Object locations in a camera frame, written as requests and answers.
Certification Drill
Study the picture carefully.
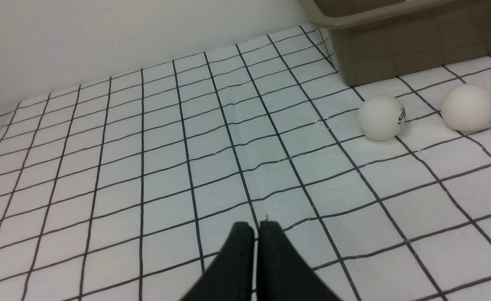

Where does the white ball with logo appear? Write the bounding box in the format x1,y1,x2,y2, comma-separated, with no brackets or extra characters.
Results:
357,95,406,141

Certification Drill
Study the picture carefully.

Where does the white black-grid tablecloth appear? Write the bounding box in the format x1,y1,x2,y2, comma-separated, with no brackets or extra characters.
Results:
0,25,491,301

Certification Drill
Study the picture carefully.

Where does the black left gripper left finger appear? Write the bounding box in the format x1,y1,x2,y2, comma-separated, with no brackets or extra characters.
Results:
182,222,254,301

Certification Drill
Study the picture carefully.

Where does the white table-tennis ball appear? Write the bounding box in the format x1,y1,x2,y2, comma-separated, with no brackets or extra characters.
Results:
440,83,491,132

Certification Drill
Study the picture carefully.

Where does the olive green plastic bin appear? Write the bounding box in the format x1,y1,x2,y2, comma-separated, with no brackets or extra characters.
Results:
300,0,491,86

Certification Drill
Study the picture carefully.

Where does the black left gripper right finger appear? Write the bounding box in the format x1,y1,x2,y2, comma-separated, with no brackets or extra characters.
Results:
256,221,340,301

